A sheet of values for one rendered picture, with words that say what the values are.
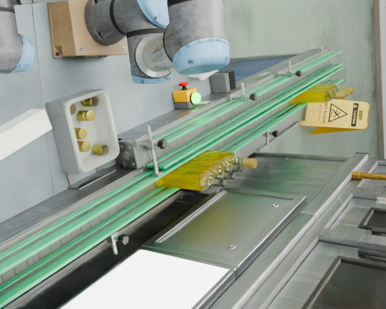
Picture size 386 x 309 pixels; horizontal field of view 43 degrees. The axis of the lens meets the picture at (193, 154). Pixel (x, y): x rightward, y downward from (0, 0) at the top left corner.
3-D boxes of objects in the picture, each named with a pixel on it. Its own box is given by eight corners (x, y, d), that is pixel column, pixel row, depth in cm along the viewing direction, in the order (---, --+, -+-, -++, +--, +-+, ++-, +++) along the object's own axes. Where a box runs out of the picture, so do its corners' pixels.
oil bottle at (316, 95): (290, 103, 252) (344, 102, 236) (289, 92, 250) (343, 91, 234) (295, 100, 256) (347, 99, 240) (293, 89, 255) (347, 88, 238)
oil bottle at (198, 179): (155, 186, 167) (208, 192, 155) (153, 171, 165) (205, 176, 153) (166, 179, 171) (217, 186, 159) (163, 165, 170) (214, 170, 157)
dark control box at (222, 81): (211, 92, 215) (227, 92, 210) (208, 75, 212) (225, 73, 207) (220, 88, 221) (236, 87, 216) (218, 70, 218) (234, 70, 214)
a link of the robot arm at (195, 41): (160, 33, 146) (233, -10, 95) (166, 83, 148) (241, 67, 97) (121, 36, 143) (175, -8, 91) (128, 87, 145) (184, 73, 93)
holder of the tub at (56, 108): (66, 188, 152) (83, 190, 147) (45, 102, 143) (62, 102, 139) (105, 168, 165) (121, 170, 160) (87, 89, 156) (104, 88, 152)
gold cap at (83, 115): (75, 111, 150) (85, 111, 148) (84, 108, 153) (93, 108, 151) (78, 122, 151) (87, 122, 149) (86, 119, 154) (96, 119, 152)
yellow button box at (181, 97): (174, 108, 194) (189, 108, 189) (171, 90, 192) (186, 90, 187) (184, 104, 199) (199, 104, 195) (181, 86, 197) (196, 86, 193)
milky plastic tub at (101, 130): (62, 173, 150) (82, 175, 145) (45, 102, 143) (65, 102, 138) (102, 154, 163) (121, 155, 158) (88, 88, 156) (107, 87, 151)
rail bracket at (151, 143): (138, 175, 158) (168, 178, 151) (128, 125, 153) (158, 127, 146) (144, 171, 161) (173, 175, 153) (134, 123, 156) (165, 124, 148)
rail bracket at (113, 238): (92, 252, 145) (125, 260, 137) (87, 232, 143) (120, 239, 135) (101, 246, 148) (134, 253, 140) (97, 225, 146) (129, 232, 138)
